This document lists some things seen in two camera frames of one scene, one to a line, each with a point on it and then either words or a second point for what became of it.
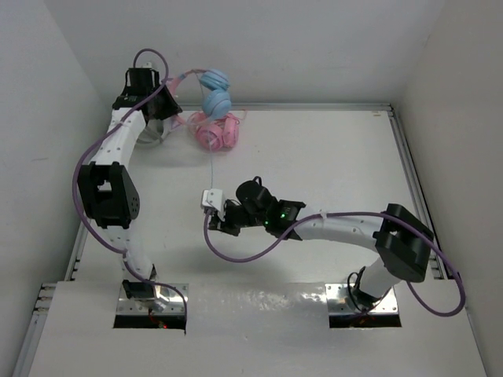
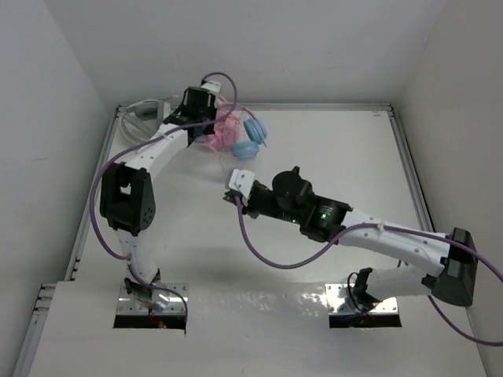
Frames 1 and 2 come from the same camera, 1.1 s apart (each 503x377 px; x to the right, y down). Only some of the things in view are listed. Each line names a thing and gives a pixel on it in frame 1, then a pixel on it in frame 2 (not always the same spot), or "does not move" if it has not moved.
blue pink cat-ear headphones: [217, 100] to [255, 130]
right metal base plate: [339, 302] does not move
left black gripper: [170, 108] to [210, 107]
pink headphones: [214, 135] does not move
